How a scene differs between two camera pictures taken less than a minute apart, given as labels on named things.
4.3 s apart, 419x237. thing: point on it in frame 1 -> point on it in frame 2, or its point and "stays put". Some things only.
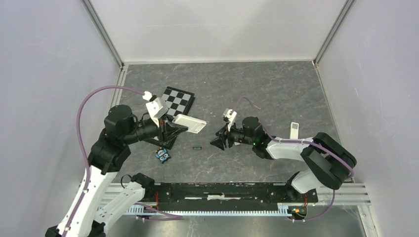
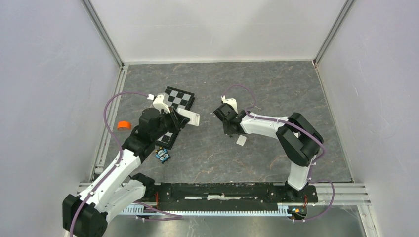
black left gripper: (168, 130) -> (179, 122)
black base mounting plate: (282, 194) stays put
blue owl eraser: (162, 154) stays put
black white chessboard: (178, 102) stays put
